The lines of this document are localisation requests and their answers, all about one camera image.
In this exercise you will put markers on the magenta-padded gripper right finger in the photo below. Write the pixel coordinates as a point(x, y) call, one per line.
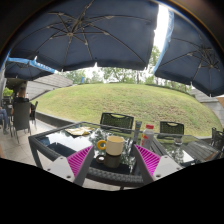
point(150, 161)

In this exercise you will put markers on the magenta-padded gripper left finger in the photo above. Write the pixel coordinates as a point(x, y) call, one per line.
point(78, 161)

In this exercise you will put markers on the clear red-capped drink bottle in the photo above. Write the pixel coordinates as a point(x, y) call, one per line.
point(147, 136)

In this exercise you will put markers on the yellow snack bag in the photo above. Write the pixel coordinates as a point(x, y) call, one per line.
point(78, 131)

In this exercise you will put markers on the grey upright tube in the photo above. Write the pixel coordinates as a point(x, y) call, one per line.
point(137, 130)

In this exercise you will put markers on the glass ashtray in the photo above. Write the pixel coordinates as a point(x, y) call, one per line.
point(178, 140)

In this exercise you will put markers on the pale yellow mug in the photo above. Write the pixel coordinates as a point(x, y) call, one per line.
point(114, 145)

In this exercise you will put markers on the black mesh patio chair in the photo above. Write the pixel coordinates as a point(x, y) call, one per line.
point(172, 128)
point(116, 120)

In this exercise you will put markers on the dark patio chair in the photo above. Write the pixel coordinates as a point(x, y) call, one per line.
point(218, 139)
point(22, 116)

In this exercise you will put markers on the grey roofed building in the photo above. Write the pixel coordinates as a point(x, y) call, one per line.
point(50, 84)

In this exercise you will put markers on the person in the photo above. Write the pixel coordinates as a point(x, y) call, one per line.
point(3, 117)
point(21, 97)

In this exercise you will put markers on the blue lettered patio umbrella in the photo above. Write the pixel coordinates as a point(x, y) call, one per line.
point(26, 68)

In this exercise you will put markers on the navy umbrella with pale flap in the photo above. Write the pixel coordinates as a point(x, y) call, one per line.
point(193, 60)

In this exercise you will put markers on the large navy patio umbrella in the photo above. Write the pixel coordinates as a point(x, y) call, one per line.
point(86, 33)

